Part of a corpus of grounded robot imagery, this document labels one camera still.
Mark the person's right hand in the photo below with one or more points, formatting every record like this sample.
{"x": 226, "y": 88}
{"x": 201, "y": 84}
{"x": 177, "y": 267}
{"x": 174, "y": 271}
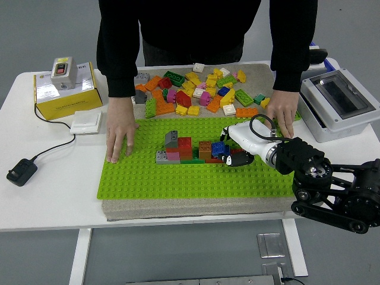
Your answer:
{"x": 120, "y": 124}

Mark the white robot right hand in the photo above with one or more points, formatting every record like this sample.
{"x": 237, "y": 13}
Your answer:
{"x": 242, "y": 135}

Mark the person's left hand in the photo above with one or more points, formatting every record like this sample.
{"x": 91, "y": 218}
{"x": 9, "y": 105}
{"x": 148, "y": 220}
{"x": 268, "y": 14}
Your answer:
{"x": 283, "y": 105}

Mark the green studded baseplate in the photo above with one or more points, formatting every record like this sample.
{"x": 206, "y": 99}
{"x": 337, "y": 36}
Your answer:
{"x": 178, "y": 181}

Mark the person's right forearm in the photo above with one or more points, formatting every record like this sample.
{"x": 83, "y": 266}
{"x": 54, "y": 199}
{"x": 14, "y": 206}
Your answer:
{"x": 118, "y": 74}

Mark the person's left forearm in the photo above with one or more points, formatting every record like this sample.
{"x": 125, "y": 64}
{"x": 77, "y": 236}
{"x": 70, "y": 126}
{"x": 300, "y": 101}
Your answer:
{"x": 289, "y": 68}

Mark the long orange toy brick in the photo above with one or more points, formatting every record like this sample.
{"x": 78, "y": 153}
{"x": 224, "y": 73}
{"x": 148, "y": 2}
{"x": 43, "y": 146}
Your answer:
{"x": 153, "y": 83}
{"x": 246, "y": 112}
{"x": 214, "y": 104}

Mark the small dark green toy brick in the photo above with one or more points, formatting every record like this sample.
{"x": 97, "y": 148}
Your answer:
{"x": 259, "y": 98}
{"x": 165, "y": 93}

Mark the long lime toy brick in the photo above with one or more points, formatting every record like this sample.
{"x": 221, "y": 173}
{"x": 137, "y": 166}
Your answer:
{"x": 243, "y": 97}
{"x": 150, "y": 108}
{"x": 226, "y": 81}

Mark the dark grey slope toy brick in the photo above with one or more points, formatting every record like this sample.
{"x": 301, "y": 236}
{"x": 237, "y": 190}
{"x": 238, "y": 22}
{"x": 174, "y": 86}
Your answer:
{"x": 140, "y": 96}

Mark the long red toy brick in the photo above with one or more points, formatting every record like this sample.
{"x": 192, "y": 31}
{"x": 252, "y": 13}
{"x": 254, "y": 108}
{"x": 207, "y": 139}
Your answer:
{"x": 213, "y": 161}

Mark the brown toy brick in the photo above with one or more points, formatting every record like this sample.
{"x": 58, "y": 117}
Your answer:
{"x": 205, "y": 150}

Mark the yellow curved toy brick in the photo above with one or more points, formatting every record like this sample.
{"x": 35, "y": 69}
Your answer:
{"x": 227, "y": 98}

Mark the small orange toy brick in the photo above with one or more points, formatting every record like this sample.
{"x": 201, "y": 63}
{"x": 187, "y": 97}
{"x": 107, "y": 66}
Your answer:
{"x": 142, "y": 88}

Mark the large orange toy plate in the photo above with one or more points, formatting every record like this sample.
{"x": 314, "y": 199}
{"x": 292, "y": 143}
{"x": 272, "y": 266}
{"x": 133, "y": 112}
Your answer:
{"x": 164, "y": 107}

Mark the yellow slope toy brick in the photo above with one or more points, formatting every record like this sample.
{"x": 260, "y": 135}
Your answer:
{"x": 241, "y": 76}

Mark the long grey toy brick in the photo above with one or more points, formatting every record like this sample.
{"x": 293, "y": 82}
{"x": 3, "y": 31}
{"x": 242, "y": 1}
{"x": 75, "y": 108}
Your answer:
{"x": 143, "y": 78}

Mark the small pink toy brick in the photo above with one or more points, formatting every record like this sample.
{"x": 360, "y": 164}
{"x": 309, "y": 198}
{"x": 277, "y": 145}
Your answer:
{"x": 235, "y": 75}
{"x": 201, "y": 85}

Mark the dark red toy brick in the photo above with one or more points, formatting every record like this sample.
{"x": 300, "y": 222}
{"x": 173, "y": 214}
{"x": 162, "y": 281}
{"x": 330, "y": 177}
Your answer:
{"x": 186, "y": 154}

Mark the red slope toy brick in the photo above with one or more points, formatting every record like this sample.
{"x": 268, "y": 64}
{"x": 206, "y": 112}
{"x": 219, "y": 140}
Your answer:
{"x": 183, "y": 98}

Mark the long dark green toy brick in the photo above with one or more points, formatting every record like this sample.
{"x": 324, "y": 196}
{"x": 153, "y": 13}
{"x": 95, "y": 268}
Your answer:
{"x": 174, "y": 78}

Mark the grey-brown foam mat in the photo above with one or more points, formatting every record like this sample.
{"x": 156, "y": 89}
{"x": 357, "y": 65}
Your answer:
{"x": 258, "y": 80}

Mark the yellow cardboard box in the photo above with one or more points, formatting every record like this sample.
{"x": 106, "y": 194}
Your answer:
{"x": 71, "y": 104}

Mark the black plug adapter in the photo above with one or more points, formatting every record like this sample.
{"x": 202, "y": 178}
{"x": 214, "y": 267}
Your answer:
{"x": 319, "y": 55}

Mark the blue plastic bin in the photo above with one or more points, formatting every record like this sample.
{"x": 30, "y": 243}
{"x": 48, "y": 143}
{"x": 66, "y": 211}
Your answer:
{"x": 329, "y": 63}

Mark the black power adapter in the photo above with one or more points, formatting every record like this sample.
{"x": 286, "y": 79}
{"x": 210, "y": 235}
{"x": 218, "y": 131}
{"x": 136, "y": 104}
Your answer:
{"x": 21, "y": 172}

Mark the large metal floor plate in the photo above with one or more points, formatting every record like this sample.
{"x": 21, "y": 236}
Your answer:
{"x": 270, "y": 245}
{"x": 271, "y": 268}

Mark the person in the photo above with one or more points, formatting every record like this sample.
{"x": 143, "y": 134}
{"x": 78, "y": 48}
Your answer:
{"x": 193, "y": 23}

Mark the white table leg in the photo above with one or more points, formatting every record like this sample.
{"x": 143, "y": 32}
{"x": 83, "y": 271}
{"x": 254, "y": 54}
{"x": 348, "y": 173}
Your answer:
{"x": 80, "y": 256}
{"x": 295, "y": 246}

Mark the long metal bar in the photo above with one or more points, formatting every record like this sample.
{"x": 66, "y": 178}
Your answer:
{"x": 207, "y": 281}

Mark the white wall switch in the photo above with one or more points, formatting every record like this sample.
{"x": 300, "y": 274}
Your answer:
{"x": 86, "y": 122}

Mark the white wall socket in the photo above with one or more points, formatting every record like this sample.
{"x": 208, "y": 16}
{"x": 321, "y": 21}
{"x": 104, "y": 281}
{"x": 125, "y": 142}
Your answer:
{"x": 314, "y": 66}

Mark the grey enclosure with clear lid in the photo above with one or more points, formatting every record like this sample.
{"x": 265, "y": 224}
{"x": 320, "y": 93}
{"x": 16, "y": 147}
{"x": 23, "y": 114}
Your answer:
{"x": 356, "y": 124}

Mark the grey push-button switch box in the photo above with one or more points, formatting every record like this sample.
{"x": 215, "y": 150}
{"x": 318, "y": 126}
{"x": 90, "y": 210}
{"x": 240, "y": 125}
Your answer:
{"x": 63, "y": 73}

